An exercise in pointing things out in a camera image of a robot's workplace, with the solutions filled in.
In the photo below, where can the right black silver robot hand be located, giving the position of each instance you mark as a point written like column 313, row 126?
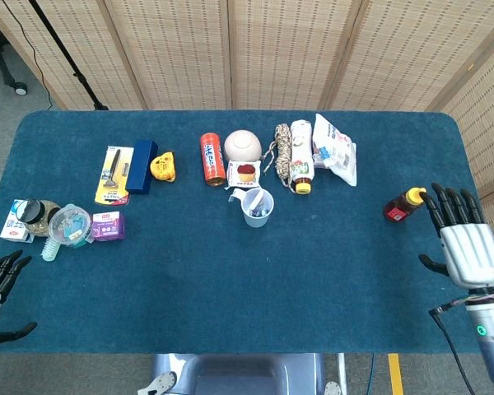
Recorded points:
column 471, row 255

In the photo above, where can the light blue toothbrush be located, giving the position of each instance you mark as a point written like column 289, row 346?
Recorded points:
column 260, row 212

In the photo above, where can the purple white toothpaste tube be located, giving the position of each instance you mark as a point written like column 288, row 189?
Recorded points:
column 255, row 201

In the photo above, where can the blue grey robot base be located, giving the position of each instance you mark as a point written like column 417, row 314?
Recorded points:
column 239, row 374

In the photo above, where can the white pole by robot base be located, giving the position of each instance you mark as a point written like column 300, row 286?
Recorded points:
column 341, row 370

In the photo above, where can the pale green spiral roller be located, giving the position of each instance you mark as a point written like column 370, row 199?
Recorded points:
column 50, row 250

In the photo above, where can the white and blue carton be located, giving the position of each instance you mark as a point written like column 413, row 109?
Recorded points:
column 10, row 226

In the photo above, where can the honey bottle with yellow cap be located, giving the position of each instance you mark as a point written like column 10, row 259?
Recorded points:
column 399, row 205

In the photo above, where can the glass jar with black lid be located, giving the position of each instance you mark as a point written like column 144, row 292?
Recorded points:
column 33, row 212

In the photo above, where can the clear round container with clips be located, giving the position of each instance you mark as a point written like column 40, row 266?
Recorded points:
column 70, row 224

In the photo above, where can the purple cardboard box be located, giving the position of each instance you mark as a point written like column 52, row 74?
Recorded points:
column 109, row 227

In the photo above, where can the yellow floor tape strip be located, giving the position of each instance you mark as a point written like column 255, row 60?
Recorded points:
column 395, row 374

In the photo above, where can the razor in yellow blister pack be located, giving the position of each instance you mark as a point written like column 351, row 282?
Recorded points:
column 109, row 177

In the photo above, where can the white plastic bag packet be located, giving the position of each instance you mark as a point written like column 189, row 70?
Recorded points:
column 337, row 144

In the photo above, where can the white drink bottle yellow cap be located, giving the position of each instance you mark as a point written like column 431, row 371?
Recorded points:
column 301, row 152

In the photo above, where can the blue carpet table cover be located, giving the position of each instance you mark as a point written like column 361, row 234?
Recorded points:
column 189, row 288

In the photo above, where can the navy blue rectangular box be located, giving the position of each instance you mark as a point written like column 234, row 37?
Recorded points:
column 141, row 166

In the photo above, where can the black office chair base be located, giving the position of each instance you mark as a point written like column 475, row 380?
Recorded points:
column 20, row 87

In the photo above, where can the yellow tape measure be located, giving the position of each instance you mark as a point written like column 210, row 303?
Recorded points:
column 162, row 166

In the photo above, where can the black tripod stand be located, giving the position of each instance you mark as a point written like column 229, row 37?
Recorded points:
column 78, row 76

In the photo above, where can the beige upturned bowl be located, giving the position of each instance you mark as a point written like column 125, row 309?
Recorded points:
column 242, row 145

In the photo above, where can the orange drink can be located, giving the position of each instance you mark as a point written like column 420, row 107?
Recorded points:
column 212, row 160

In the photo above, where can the woven bamboo folding screen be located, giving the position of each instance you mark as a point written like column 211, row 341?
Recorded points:
column 271, row 49

